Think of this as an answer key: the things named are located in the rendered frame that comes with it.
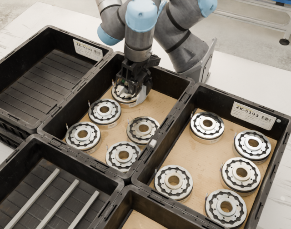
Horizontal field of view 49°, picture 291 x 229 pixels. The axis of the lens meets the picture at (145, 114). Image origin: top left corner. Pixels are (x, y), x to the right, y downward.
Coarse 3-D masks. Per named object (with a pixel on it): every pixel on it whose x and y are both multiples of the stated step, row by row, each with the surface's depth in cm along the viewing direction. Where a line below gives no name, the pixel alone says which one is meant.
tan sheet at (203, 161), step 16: (240, 128) 99; (176, 144) 96; (192, 144) 96; (208, 144) 96; (224, 144) 96; (272, 144) 95; (176, 160) 92; (192, 160) 92; (208, 160) 92; (224, 160) 92; (192, 176) 89; (208, 176) 89; (240, 176) 89; (192, 192) 86; (208, 192) 86; (256, 192) 86; (192, 208) 83; (224, 208) 83
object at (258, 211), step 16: (192, 96) 95; (176, 112) 91; (272, 112) 90; (288, 128) 87; (160, 144) 84; (144, 160) 80; (272, 176) 77; (160, 192) 75; (256, 208) 72; (208, 224) 70; (256, 224) 70
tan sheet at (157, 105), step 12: (108, 96) 108; (156, 96) 108; (168, 96) 108; (132, 108) 105; (144, 108) 105; (156, 108) 105; (168, 108) 105; (84, 120) 102; (156, 120) 102; (108, 132) 99; (120, 132) 99; (108, 144) 96; (96, 156) 93
